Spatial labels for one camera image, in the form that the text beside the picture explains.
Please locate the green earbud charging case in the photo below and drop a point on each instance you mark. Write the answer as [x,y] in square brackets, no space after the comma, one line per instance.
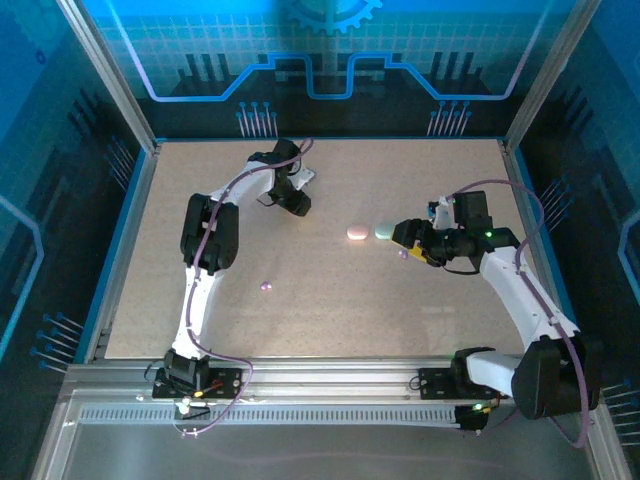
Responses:
[384,230]

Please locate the pink earbud charging case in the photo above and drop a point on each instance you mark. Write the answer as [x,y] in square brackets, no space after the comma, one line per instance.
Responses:
[358,232]

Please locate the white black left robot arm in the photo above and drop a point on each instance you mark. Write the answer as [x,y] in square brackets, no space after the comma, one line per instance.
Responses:
[195,310]

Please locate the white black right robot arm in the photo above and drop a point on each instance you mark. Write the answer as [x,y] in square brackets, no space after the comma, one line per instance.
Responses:
[525,300]

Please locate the black power connector box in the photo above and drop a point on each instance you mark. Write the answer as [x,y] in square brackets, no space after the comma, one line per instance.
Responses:
[472,417]

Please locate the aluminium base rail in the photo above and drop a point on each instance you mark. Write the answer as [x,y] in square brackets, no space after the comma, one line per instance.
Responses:
[325,380]

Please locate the aluminium side rail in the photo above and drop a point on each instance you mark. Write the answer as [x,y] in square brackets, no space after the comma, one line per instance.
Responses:
[127,235]

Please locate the aluminium frame post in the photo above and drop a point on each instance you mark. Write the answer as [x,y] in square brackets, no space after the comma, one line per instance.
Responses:
[118,87]
[550,75]

